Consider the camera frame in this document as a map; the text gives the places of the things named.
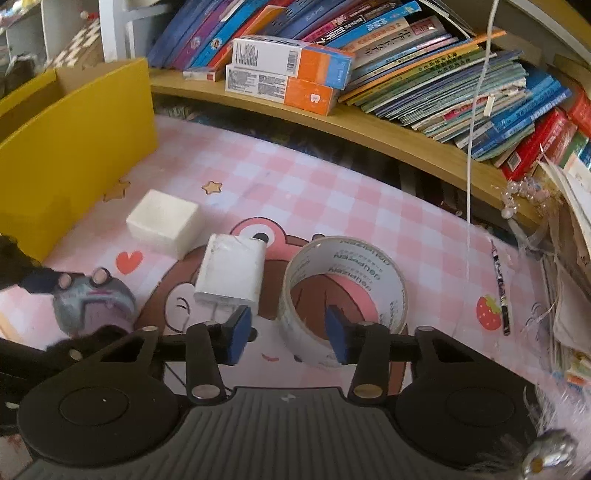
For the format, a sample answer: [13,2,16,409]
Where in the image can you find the wooden bookshelf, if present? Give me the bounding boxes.
[98,0,591,232]

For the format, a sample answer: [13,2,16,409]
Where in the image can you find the yellow cardboard box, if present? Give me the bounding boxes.
[1,59,157,260]

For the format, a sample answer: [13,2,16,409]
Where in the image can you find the upper orange white box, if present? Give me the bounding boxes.
[232,35,356,90]

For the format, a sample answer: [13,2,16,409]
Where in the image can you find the orange white box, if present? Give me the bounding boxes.
[232,35,356,90]
[225,64,339,116]

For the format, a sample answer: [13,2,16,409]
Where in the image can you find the brown white chessboard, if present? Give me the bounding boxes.
[45,16,104,69]

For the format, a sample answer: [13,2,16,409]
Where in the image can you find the black patterned pen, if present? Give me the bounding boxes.
[490,240,511,336]

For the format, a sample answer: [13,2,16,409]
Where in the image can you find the lower orange white box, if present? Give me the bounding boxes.
[225,64,339,116]

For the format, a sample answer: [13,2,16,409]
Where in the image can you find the white power adapter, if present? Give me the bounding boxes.
[194,234,266,315]

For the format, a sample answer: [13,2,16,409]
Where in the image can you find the white hanging cable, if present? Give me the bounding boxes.
[465,0,502,282]

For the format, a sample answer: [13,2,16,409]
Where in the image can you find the red thick dictionary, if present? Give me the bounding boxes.
[501,108,576,181]

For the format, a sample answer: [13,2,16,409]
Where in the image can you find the grey purple toy car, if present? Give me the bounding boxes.
[52,267,137,338]

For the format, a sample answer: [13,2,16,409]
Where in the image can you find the small red white box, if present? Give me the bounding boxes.
[182,66,223,82]

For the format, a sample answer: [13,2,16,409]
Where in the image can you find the bead bracelet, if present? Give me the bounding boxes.
[500,177,555,221]

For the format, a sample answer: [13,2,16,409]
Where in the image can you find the pile of papers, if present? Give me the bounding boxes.
[539,156,590,389]

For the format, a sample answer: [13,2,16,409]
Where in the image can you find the white eraser block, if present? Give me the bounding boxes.
[126,190,204,260]

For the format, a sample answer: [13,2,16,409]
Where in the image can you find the clear tape roll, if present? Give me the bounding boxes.
[276,236,408,368]

